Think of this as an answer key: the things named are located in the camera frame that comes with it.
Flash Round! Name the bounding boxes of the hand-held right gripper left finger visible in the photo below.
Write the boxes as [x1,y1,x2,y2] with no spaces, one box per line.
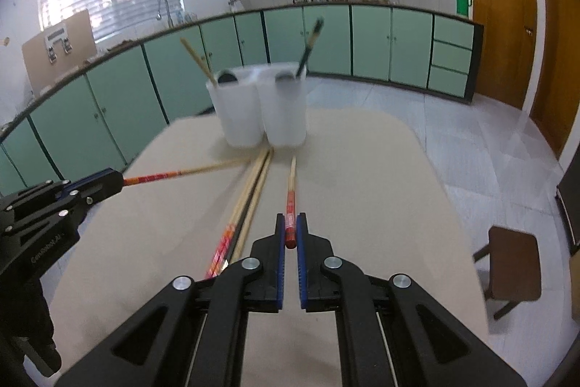
[54,212,287,387]

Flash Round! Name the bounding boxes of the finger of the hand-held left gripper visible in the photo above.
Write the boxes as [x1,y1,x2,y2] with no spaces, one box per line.
[13,183,125,243]
[9,170,124,209]

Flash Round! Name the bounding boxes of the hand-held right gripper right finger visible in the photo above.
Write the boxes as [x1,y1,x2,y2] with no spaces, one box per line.
[297,212,529,387]

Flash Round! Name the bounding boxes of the bamboo chopstick red print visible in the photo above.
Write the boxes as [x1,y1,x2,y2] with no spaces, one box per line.
[123,160,254,186]
[206,149,270,279]
[180,37,219,87]
[285,155,298,251]

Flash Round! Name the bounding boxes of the black chopstick silver band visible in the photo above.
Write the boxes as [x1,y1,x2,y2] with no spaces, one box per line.
[225,150,273,267]
[295,18,325,77]

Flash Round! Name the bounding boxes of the white plastic utensil holder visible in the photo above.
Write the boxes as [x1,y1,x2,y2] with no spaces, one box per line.
[206,61,308,149]

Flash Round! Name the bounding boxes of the green kitchen base cabinets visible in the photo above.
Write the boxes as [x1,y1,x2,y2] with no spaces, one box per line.
[0,4,485,198]

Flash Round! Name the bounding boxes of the brown water dispenser box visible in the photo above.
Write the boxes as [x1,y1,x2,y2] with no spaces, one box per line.
[22,9,98,98]

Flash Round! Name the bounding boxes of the chrome kitchen faucet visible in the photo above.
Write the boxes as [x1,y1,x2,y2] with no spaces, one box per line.
[157,0,175,29]

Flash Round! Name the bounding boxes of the brown wooden stool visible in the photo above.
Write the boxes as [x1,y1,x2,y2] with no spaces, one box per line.
[473,226,543,321]

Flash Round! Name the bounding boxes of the black glass cabinet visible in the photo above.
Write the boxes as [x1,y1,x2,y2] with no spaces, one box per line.
[555,174,580,257]

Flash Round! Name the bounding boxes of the plain wooden door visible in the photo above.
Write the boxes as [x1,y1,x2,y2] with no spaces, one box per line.
[530,0,580,160]

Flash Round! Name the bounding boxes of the wooden door with handle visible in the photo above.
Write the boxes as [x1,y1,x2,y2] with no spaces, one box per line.
[463,0,538,111]

